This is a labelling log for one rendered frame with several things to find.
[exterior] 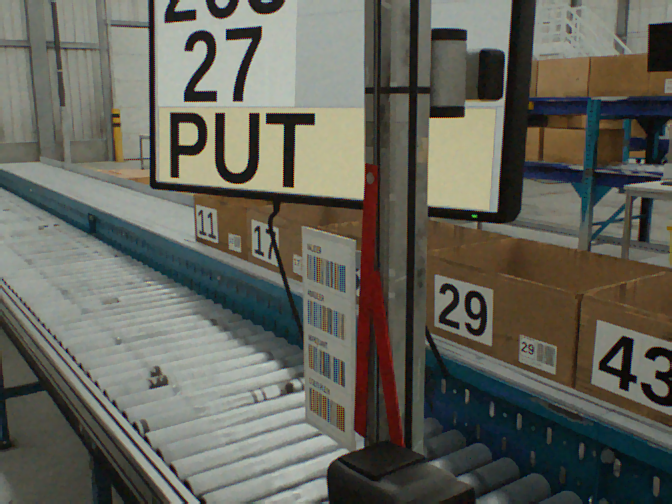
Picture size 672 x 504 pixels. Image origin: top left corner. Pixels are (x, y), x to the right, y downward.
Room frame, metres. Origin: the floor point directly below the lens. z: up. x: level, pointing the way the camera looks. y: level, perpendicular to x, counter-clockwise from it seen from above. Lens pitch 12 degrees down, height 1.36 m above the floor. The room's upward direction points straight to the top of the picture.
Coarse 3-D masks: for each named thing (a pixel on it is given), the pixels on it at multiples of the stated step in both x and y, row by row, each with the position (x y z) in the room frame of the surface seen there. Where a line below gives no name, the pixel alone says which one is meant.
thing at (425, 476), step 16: (368, 448) 0.52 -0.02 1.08; (384, 448) 0.52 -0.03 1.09; (400, 448) 0.51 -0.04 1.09; (336, 464) 0.51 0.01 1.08; (352, 464) 0.49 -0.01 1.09; (368, 464) 0.49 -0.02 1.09; (384, 464) 0.49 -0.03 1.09; (400, 464) 0.48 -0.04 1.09; (416, 464) 0.49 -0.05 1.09; (336, 480) 0.50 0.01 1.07; (352, 480) 0.48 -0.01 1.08; (368, 480) 0.47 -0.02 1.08; (384, 480) 0.47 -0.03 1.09; (400, 480) 0.46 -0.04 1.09; (416, 480) 0.46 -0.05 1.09; (432, 480) 0.46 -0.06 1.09; (448, 480) 0.46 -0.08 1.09; (336, 496) 0.50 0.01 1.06; (352, 496) 0.48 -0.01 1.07; (368, 496) 0.46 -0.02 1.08; (384, 496) 0.45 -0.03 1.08; (400, 496) 0.44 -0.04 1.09; (416, 496) 0.45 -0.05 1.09; (432, 496) 0.44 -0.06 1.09; (448, 496) 0.44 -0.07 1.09; (464, 496) 0.45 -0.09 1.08
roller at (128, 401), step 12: (276, 360) 1.59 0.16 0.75; (288, 360) 1.60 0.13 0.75; (300, 360) 1.61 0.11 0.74; (228, 372) 1.52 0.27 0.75; (240, 372) 1.52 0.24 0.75; (252, 372) 1.54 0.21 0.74; (264, 372) 1.55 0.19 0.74; (180, 384) 1.45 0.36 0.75; (192, 384) 1.46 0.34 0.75; (204, 384) 1.47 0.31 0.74; (216, 384) 1.48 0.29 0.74; (132, 396) 1.39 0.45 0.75; (144, 396) 1.39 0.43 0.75; (156, 396) 1.40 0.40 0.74; (168, 396) 1.41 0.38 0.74; (120, 408) 1.36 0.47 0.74
